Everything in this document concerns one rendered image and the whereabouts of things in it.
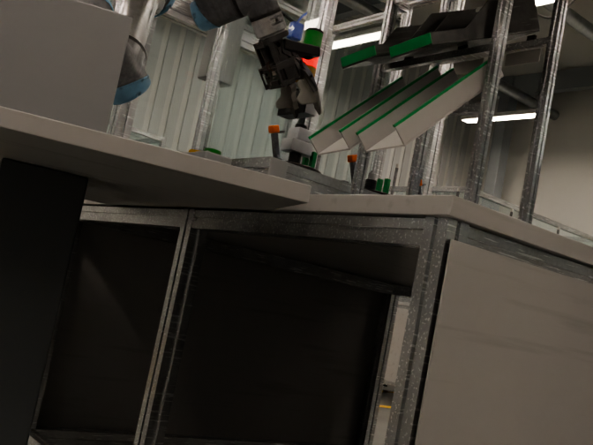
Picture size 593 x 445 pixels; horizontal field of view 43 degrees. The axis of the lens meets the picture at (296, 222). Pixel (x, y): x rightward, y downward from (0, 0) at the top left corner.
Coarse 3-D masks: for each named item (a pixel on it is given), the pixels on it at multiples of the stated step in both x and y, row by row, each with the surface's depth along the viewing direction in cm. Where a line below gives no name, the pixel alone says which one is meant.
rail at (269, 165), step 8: (232, 160) 169; (240, 160) 166; (248, 160) 164; (256, 160) 161; (264, 160) 159; (272, 160) 157; (280, 160) 158; (248, 168) 164; (256, 168) 162; (264, 168) 160; (272, 168) 157; (280, 168) 158; (280, 176) 159
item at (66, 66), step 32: (0, 0) 140; (32, 0) 142; (64, 0) 144; (0, 32) 140; (32, 32) 142; (64, 32) 143; (96, 32) 145; (128, 32) 147; (0, 64) 140; (32, 64) 141; (64, 64) 143; (96, 64) 145; (0, 96) 139; (32, 96) 141; (64, 96) 143; (96, 96) 145; (96, 128) 144
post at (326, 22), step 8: (328, 0) 209; (336, 0) 211; (328, 8) 209; (320, 16) 211; (328, 16) 209; (320, 24) 210; (328, 24) 210; (328, 32) 209; (328, 40) 210; (320, 48) 208; (320, 56) 208; (320, 64) 209; (320, 72) 208; (320, 80) 208; (304, 120) 206; (312, 120) 207
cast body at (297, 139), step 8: (296, 128) 180; (304, 128) 182; (288, 136) 183; (296, 136) 180; (304, 136) 181; (288, 144) 180; (296, 144) 179; (304, 144) 181; (288, 152) 182; (296, 152) 180; (304, 152) 181
